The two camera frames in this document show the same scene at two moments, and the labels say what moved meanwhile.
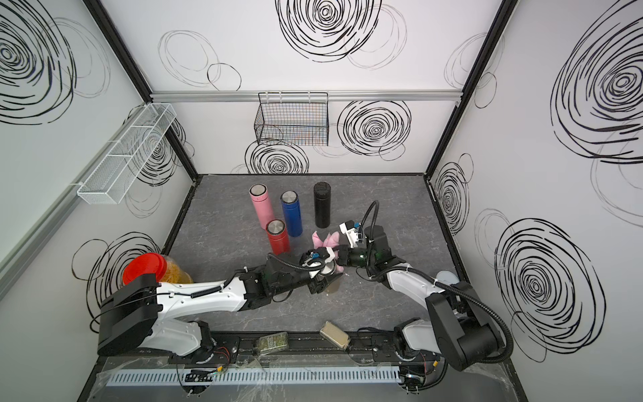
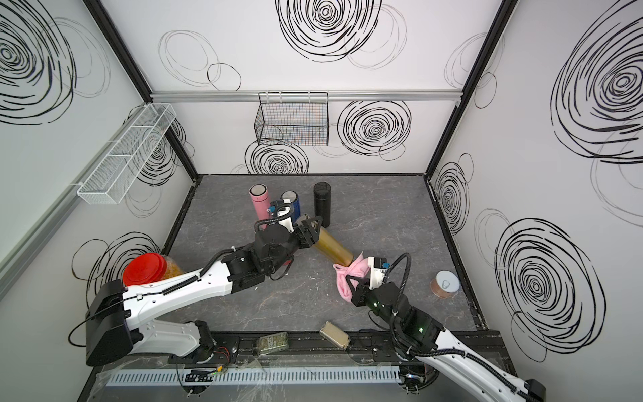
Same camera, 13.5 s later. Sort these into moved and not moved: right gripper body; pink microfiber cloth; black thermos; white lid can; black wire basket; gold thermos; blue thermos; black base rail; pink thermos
Moved: right gripper body; gold thermos; pink microfiber cloth
Not moved: black wire basket; blue thermos; pink thermos; white lid can; black thermos; black base rail
